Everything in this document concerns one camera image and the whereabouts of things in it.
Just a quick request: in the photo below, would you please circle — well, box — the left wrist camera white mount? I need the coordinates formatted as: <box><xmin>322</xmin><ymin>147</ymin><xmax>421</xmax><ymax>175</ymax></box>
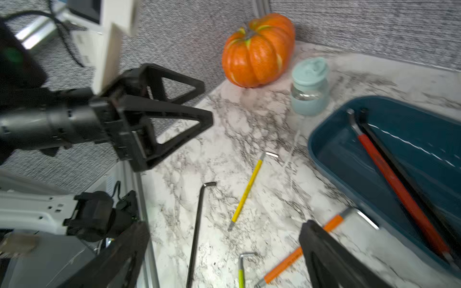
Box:
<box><xmin>65</xmin><ymin>0</ymin><xmax>141</xmax><ymax>94</ymax></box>

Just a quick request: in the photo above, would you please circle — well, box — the red sleeved hex key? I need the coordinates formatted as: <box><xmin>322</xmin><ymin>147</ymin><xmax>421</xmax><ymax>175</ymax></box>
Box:
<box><xmin>347</xmin><ymin>109</ymin><xmax>461</xmax><ymax>271</ymax></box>

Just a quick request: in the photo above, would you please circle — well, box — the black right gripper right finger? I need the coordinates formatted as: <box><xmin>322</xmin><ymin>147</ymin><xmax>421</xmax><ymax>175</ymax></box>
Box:
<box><xmin>299</xmin><ymin>220</ymin><xmax>390</xmax><ymax>288</ymax></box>

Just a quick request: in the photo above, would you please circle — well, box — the lime green sleeved hex key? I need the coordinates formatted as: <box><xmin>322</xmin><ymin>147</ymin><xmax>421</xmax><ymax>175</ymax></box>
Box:
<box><xmin>238</xmin><ymin>252</ymin><xmax>258</xmax><ymax>288</ymax></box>

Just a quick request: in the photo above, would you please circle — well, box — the black hex key front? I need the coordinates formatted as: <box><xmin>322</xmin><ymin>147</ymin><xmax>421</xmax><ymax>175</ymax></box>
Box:
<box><xmin>186</xmin><ymin>182</ymin><xmax>217</xmax><ymax>288</ymax></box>

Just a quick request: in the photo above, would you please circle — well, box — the teal storage box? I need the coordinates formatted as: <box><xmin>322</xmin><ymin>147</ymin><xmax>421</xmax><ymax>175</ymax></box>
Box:
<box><xmin>307</xmin><ymin>96</ymin><xmax>461</xmax><ymax>277</ymax></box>

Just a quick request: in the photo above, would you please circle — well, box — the orange sleeved hex key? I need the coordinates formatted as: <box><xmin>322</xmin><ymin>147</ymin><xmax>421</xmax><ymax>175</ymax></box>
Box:
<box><xmin>255</xmin><ymin>207</ymin><xmax>379</xmax><ymax>288</ymax></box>

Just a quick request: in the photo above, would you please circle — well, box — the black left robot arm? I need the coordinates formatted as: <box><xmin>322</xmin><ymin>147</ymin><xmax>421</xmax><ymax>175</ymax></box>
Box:
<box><xmin>1</xmin><ymin>18</ymin><xmax>213</xmax><ymax>242</ymax></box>

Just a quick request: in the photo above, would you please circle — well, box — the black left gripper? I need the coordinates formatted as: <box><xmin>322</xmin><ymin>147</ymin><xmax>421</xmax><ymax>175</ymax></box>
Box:
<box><xmin>90</xmin><ymin>64</ymin><xmax>214</xmax><ymax>172</ymax></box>

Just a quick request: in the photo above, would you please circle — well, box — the yellow sleeved hex key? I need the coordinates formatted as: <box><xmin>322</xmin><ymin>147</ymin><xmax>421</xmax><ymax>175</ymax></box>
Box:
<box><xmin>228</xmin><ymin>151</ymin><xmax>279</xmax><ymax>232</ymax></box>

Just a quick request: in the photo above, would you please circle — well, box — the mint green lidded jar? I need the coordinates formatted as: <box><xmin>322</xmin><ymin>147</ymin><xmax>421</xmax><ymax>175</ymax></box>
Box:
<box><xmin>291</xmin><ymin>57</ymin><xmax>330</xmax><ymax>116</ymax></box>

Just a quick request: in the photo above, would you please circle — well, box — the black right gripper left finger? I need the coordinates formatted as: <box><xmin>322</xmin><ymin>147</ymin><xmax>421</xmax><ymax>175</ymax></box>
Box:
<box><xmin>59</xmin><ymin>222</ymin><xmax>150</xmax><ymax>288</ymax></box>

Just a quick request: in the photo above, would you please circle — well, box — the orange pumpkin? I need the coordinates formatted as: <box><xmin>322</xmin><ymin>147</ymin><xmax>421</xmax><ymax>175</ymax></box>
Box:
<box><xmin>222</xmin><ymin>13</ymin><xmax>295</xmax><ymax>88</ymax></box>

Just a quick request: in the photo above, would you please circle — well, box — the long black hex key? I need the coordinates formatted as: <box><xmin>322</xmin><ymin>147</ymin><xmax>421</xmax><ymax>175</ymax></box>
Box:
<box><xmin>354</xmin><ymin>106</ymin><xmax>461</xmax><ymax>258</ymax></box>

